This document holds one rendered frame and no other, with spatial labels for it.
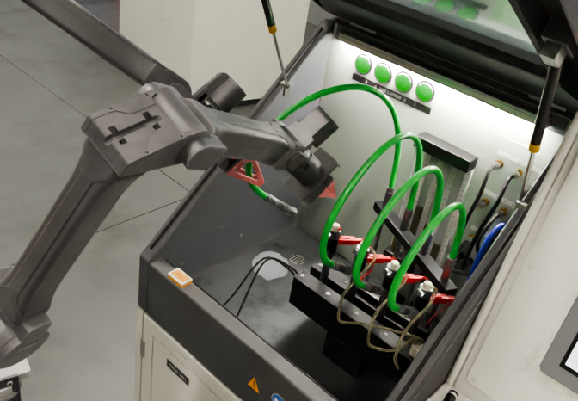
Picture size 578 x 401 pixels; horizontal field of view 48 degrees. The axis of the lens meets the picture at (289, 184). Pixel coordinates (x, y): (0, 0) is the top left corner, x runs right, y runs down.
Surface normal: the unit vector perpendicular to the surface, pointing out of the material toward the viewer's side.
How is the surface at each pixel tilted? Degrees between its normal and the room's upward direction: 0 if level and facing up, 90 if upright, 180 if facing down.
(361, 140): 90
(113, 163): 77
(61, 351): 0
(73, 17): 65
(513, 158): 90
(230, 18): 90
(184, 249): 90
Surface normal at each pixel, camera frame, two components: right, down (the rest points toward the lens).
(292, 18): 0.53, 0.51
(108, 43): 0.30, 0.13
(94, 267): 0.15, -0.84
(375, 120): -0.68, 0.29
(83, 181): -0.50, 0.18
